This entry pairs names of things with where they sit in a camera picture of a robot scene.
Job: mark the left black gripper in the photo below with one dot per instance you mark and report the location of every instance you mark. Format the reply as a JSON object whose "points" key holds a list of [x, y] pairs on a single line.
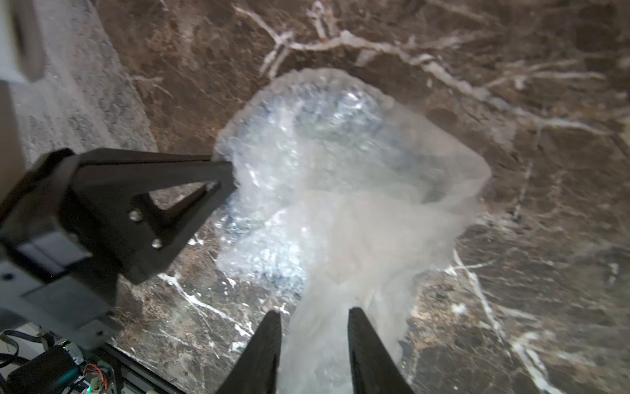
{"points": [[75, 223]]}

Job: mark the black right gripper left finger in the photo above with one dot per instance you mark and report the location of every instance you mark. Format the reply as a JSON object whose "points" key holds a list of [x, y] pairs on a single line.
{"points": [[256, 369]]}

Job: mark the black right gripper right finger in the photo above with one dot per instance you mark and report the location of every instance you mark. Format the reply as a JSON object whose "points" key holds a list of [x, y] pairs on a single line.
{"points": [[372, 369]]}

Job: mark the bubble wrap sheet around orange plate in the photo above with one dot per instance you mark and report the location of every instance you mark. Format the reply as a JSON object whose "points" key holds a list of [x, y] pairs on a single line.
{"points": [[86, 99]]}

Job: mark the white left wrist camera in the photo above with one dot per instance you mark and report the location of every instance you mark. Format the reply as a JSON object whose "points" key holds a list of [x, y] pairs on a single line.
{"points": [[22, 46]]}

